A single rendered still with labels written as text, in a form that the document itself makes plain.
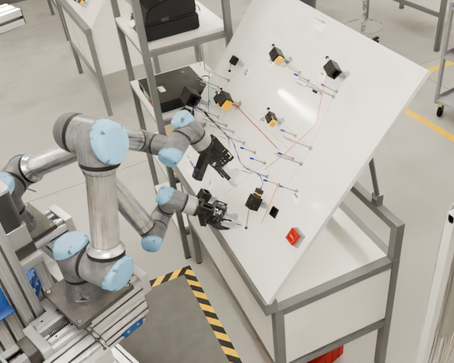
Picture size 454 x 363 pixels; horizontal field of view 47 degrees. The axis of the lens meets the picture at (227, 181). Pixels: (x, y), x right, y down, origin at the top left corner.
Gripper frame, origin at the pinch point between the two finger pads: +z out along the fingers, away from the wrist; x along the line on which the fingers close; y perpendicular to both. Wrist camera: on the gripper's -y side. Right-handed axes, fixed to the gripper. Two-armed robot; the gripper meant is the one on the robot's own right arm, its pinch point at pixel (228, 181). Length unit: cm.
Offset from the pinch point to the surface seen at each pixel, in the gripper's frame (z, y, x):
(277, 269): 30.4, -10.8, -21.6
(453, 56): 165, 211, 120
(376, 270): 66, 19, -29
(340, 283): 57, 4, -27
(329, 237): 61, 17, -3
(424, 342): 61, 7, -67
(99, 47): 32, 26, 314
